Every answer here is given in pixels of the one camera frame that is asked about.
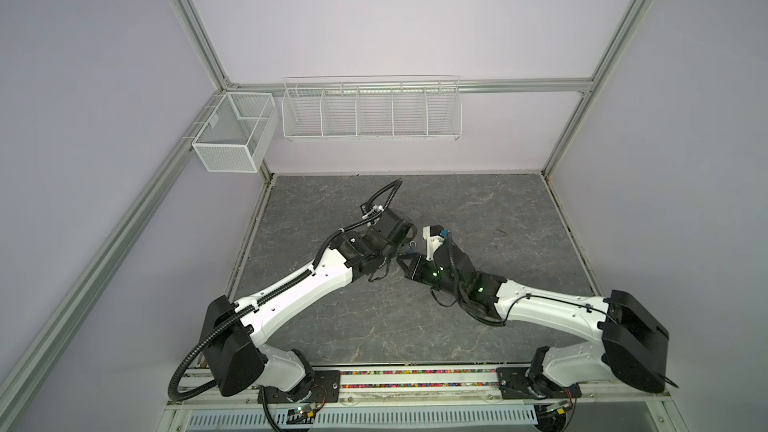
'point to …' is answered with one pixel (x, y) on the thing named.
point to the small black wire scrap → (502, 231)
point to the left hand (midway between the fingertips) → (402, 243)
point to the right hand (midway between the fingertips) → (395, 260)
